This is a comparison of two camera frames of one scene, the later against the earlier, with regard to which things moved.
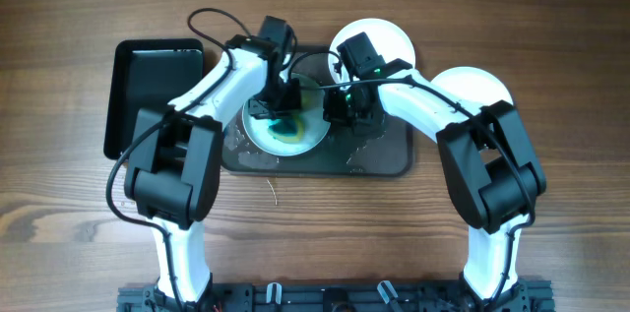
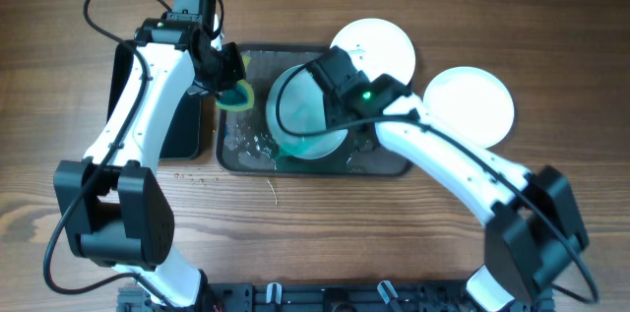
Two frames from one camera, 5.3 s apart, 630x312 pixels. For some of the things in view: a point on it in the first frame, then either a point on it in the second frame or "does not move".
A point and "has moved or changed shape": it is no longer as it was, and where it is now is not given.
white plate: x=391 y=43 does not move
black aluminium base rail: x=338 y=297 does not move
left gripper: x=288 y=101 to x=232 y=71
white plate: x=292 y=133 has moved or changed shape
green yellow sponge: x=287 y=129 has moved or changed shape
